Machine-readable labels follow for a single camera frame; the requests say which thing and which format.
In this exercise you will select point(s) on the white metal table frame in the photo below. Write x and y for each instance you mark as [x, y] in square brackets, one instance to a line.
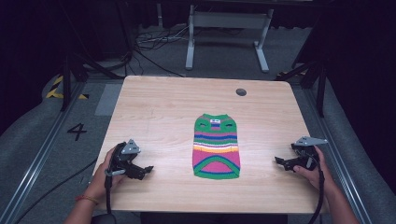
[229, 20]

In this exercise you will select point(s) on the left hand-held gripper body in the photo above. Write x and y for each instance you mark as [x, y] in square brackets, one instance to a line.
[120, 160]

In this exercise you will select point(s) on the person's right hand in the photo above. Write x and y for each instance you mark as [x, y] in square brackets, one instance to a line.
[319, 177]

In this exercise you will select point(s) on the yellow black hazard tape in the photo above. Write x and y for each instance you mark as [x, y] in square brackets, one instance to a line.
[53, 92]

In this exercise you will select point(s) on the person's left hand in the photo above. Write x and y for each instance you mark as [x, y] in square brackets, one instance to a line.
[99, 182]

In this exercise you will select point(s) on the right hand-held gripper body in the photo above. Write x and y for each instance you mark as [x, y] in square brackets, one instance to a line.
[306, 157]

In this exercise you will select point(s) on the grey round table grommet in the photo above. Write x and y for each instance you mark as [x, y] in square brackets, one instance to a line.
[241, 92]

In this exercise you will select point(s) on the striped knitted pet sweater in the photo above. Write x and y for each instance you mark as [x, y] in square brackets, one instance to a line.
[216, 149]

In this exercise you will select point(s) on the black metal stand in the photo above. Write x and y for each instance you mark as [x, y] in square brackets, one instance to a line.
[320, 90]
[67, 81]

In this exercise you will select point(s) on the metal floor rail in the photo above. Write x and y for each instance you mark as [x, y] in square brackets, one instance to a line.
[339, 155]
[37, 161]

